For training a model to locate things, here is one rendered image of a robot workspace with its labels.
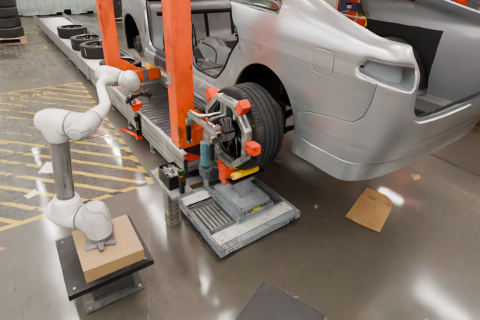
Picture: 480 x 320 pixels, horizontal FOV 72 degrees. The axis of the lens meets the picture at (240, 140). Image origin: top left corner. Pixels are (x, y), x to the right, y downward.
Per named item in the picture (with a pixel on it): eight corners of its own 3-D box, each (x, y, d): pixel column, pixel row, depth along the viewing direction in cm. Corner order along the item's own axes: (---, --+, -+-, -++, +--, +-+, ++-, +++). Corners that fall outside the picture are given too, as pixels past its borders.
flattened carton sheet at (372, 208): (395, 201, 319) (396, 198, 318) (379, 233, 279) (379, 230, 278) (365, 189, 335) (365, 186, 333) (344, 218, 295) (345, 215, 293)
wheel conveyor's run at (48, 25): (139, 79, 617) (137, 58, 599) (91, 87, 572) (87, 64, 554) (64, 23, 1100) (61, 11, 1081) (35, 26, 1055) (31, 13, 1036)
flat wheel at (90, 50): (95, 50, 691) (93, 38, 679) (123, 53, 678) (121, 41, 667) (73, 58, 634) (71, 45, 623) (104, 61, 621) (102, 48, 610)
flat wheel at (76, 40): (72, 52, 668) (70, 41, 657) (71, 46, 720) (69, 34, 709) (107, 50, 694) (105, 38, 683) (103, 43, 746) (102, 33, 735)
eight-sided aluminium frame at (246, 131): (250, 176, 246) (253, 109, 220) (243, 179, 243) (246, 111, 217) (211, 146, 285) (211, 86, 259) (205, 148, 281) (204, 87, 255)
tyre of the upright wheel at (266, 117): (271, 73, 235) (226, 90, 291) (245, 78, 223) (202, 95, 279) (293, 161, 241) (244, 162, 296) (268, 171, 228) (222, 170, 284)
